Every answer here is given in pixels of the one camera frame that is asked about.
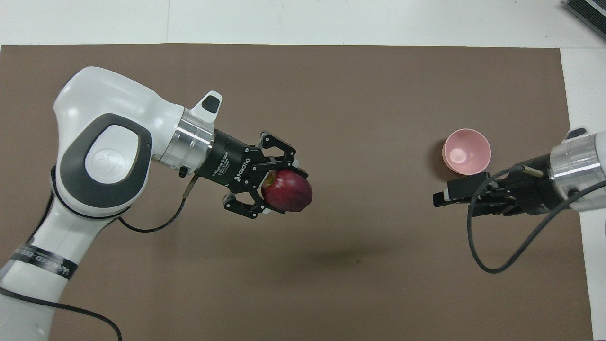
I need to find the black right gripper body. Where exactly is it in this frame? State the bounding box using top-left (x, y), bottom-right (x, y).
top-left (469, 155), bottom-right (571, 216)

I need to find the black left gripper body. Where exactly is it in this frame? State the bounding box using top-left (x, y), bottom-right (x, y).
top-left (196, 130), bottom-right (267, 195)

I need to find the red apple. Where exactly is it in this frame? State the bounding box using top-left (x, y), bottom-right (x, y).
top-left (261, 170), bottom-right (313, 213)

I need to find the pink bowl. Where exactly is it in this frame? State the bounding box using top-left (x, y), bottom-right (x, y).
top-left (442, 128), bottom-right (491, 176)

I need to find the brown table mat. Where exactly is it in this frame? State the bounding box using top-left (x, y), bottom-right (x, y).
top-left (0, 44), bottom-right (594, 341)

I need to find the grey ribbed device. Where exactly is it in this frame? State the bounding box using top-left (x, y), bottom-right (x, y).
top-left (562, 0), bottom-right (606, 41)

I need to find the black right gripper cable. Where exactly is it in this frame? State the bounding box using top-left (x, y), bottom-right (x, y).
top-left (467, 163), bottom-right (606, 274)

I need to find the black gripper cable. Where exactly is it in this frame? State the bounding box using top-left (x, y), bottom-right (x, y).
top-left (467, 163), bottom-right (606, 274)
top-left (0, 168), bottom-right (198, 341)

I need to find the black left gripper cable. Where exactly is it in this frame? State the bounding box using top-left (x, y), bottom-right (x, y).
top-left (0, 168), bottom-right (198, 341)

